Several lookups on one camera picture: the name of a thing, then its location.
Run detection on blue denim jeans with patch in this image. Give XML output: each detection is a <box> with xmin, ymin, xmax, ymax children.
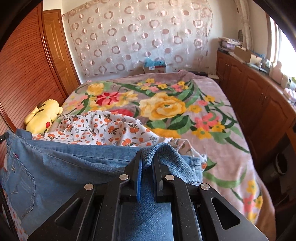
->
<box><xmin>1</xmin><ymin>130</ymin><xmax>205</xmax><ymax>240</ymax></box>

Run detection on orange fruit print bed sheet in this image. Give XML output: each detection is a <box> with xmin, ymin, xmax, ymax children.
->
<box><xmin>1</xmin><ymin>111</ymin><xmax>206</xmax><ymax>240</ymax></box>

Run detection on pink floral blanket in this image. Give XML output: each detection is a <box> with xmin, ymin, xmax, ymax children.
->
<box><xmin>48</xmin><ymin>71</ymin><xmax>276</xmax><ymax>240</ymax></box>

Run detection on cardboard box with blue cloth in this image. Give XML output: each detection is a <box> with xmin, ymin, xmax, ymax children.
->
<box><xmin>142</xmin><ymin>58</ymin><xmax>167</xmax><ymax>73</ymax></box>

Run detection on yellow pikachu plush toy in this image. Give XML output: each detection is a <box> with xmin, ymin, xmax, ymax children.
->
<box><xmin>24</xmin><ymin>99</ymin><xmax>63</xmax><ymax>134</ymax></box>

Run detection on wooden sideboard cabinet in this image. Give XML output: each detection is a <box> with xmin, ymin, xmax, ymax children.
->
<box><xmin>216</xmin><ymin>51</ymin><xmax>295</xmax><ymax>169</ymax></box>

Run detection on sheer curtain with pink circles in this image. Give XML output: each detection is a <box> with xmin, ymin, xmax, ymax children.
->
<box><xmin>63</xmin><ymin>1</ymin><xmax>213</xmax><ymax>79</ymax></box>

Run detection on wooden slatted wardrobe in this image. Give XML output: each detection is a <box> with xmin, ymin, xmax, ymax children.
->
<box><xmin>1</xmin><ymin>1</ymin><xmax>80</xmax><ymax>133</ymax></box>

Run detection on stack of books and papers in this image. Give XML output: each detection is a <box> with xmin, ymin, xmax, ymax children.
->
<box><xmin>218</xmin><ymin>37</ymin><xmax>243</xmax><ymax>52</ymax></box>

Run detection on cardboard box on cabinet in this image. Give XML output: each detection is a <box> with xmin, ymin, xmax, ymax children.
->
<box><xmin>234</xmin><ymin>46</ymin><xmax>262</xmax><ymax>65</ymax></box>

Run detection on pink thermos jug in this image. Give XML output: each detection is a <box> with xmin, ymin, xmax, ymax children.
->
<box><xmin>269</xmin><ymin>61</ymin><xmax>283</xmax><ymax>84</ymax></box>

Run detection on beige side window curtain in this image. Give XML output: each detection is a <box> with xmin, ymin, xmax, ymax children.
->
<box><xmin>234</xmin><ymin>0</ymin><xmax>253</xmax><ymax>50</ymax></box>

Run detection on window with wooden frame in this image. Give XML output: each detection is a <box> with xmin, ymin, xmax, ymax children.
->
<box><xmin>266</xmin><ymin>15</ymin><xmax>295</xmax><ymax>78</ymax></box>

